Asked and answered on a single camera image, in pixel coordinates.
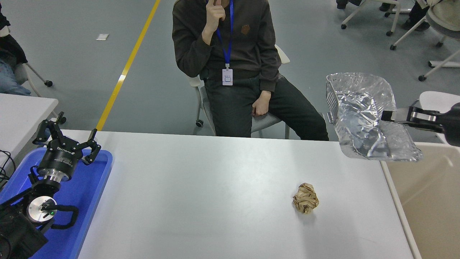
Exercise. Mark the white moulded chair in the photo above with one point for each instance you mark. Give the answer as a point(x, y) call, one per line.
point(438, 100)

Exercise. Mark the person's right hand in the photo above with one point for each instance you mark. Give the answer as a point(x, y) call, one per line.
point(214, 19)

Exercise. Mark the white chair base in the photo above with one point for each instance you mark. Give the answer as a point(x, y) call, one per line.
point(422, 78)

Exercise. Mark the cream-backed swivel chair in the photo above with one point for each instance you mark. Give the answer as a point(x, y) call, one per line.
point(445, 28)

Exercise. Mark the large pale bin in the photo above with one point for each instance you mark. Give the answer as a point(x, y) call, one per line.
point(431, 201)

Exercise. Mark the white floor bar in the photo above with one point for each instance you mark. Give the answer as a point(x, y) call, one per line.
point(444, 64)

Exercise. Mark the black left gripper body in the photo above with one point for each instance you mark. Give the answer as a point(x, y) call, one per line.
point(59, 158)

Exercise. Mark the person's left hand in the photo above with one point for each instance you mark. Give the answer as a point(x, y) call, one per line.
point(260, 107)

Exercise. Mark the white side table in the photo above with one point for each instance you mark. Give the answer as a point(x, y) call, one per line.
point(21, 115)

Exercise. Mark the grey office chair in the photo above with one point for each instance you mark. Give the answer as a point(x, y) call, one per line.
point(266, 124)

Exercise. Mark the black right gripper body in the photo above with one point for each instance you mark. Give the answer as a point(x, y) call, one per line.
point(453, 126)

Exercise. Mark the person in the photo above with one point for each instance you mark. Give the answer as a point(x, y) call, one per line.
point(9, 82)
point(346, 3)
point(251, 46)
point(418, 10)

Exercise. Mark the foil tray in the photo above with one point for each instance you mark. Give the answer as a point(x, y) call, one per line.
point(359, 108)

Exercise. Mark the blue plastic tray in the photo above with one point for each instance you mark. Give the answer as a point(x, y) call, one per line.
point(91, 187)

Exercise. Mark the tan paper ball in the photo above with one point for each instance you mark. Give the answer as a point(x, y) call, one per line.
point(305, 199)

